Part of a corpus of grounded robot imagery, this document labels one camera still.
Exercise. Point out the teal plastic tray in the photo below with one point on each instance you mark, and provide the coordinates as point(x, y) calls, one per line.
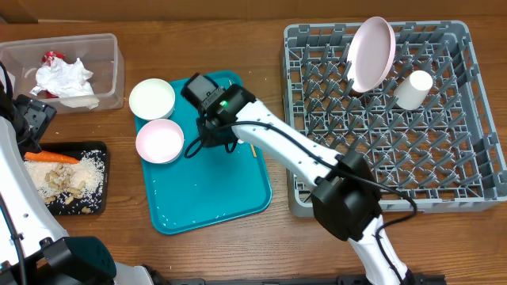
point(211, 187)

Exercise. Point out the red snack wrapper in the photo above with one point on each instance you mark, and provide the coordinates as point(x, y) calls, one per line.
point(51, 56)

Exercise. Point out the orange carrot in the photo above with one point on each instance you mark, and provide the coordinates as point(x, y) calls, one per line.
point(45, 156)

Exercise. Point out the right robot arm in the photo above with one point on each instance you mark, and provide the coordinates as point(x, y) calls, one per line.
point(344, 194)

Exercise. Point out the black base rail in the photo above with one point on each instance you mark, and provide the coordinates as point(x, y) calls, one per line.
point(340, 280)

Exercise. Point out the pink bowl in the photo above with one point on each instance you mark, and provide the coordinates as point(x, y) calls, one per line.
point(160, 141)

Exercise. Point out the pile of peanuts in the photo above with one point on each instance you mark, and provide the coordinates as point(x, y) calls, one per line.
point(66, 184)

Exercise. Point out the white napkin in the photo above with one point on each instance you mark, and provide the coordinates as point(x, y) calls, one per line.
point(68, 81)

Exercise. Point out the large pink plate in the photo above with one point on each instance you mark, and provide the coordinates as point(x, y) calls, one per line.
point(371, 54)

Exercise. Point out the wooden chopstick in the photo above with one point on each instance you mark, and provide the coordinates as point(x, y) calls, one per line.
point(252, 147)

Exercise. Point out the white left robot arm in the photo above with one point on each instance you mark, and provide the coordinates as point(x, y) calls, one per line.
point(35, 248)

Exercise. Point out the grey dishwasher rack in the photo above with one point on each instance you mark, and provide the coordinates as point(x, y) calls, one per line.
point(446, 154)

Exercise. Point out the pile of rice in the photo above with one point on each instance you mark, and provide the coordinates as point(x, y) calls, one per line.
point(89, 174)

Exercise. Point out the white plastic cup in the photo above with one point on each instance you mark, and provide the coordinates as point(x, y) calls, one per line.
point(411, 93)

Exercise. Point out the white bowl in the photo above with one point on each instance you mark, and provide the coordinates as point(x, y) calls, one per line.
point(152, 99)

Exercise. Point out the clear plastic bin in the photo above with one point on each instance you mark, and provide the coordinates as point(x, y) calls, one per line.
point(99, 54)

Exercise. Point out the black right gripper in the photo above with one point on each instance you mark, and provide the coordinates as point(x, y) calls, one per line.
point(207, 138)

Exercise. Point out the black food waste tray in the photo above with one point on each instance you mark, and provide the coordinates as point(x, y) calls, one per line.
point(101, 178)

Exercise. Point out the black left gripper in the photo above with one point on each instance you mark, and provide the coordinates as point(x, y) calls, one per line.
point(37, 113)

